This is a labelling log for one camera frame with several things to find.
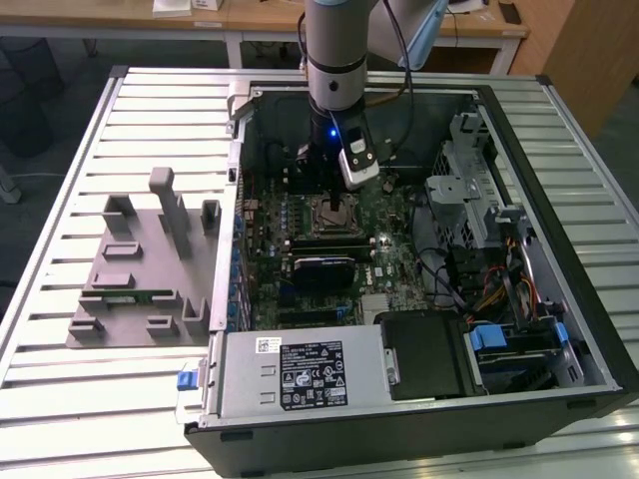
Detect wooden desk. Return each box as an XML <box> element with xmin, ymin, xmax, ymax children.
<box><xmin>0</xmin><ymin>0</ymin><xmax>530</xmax><ymax>76</ymax></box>

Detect black plastic shroud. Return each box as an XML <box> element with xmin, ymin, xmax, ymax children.
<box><xmin>373</xmin><ymin>308</ymin><xmax>473</xmax><ymax>403</ymax></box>

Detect wooden cabinet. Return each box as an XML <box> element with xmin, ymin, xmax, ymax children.
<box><xmin>511</xmin><ymin>0</ymin><xmax>639</xmax><ymax>137</ymax></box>

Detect hard disk in blue carrier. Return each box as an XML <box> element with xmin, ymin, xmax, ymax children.
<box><xmin>463</xmin><ymin>321</ymin><xmax>570</xmax><ymax>395</ymax></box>

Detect white furniture foot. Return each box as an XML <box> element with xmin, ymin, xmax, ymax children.
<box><xmin>0</xmin><ymin>164</ymin><xmax>22</xmax><ymax>205</ymax></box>

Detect plain white box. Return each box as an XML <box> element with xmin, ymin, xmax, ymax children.
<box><xmin>152</xmin><ymin>0</ymin><xmax>194</xmax><ymax>20</ymax></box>

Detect CPU socket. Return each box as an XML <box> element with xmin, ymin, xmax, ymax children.
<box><xmin>309</xmin><ymin>194</ymin><xmax>364</xmax><ymax>240</ymax></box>

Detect silver metal disk bay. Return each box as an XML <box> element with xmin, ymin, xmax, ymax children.
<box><xmin>423</xmin><ymin>112</ymin><xmax>505</xmax><ymax>250</ymax></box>

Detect black office chair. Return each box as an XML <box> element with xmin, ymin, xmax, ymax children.
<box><xmin>0</xmin><ymin>37</ymin><xmax>65</xmax><ymax>157</ymax></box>

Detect black graphics card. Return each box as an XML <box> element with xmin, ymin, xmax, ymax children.
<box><xmin>291</xmin><ymin>255</ymin><xmax>358</xmax><ymax>294</ymax></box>

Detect dark grey wrist camera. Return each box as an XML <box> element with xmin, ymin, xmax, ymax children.
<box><xmin>296</xmin><ymin>143</ymin><xmax>315</xmax><ymax>177</ymax></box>

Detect yellow orange power wires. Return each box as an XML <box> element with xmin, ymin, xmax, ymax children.
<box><xmin>466</xmin><ymin>278</ymin><xmax>508</xmax><ymax>320</ymax></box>

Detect black PC case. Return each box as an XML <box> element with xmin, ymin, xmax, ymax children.
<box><xmin>175</xmin><ymin>79</ymin><xmax>631</xmax><ymax>479</ymax></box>

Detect grey plastic bay latch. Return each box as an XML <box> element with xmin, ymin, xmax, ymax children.
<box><xmin>486</xmin><ymin>207</ymin><xmax>530</xmax><ymax>236</ymax></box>

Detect silver power supply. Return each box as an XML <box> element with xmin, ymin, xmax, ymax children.
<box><xmin>199</xmin><ymin>326</ymin><xmax>391</xmax><ymax>431</ymax></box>

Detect grey parts rack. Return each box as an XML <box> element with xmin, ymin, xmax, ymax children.
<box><xmin>65</xmin><ymin>167</ymin><xmax>224</xmax><ymax>349</ymax></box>

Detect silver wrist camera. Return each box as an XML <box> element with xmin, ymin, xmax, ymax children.
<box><xmin>337</xmin><ymin>127</ymin><xmax>381</xmax><ymax>191</ymax></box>

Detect black expansion slot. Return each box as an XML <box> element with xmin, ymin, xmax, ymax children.
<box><xmin>277</xmin><ymin>308</ymin><xmax>345</xmax><ymax>324</ymax></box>

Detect green RAM stick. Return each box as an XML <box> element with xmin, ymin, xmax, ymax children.
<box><xmin>81</xmin><ymin>288</ymin><xmax>177</xmax><ymax>306</ymax></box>

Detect metal socket cover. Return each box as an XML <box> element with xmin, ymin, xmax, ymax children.
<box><xmin>312</xmin><ymin>197</ymin><xmax>361</xmax><ymax>237</ymax></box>

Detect silver chipset heatsink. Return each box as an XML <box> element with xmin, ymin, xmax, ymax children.
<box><xmin>359</xmin><ymin>292</ymin><xmax>391</xmax><ymax>316</ymax></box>

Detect green motherboard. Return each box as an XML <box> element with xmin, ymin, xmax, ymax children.
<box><xmin>234</xmin><ymin>169</ymin><xmax>430</xmax><ymax>330</ymax></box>

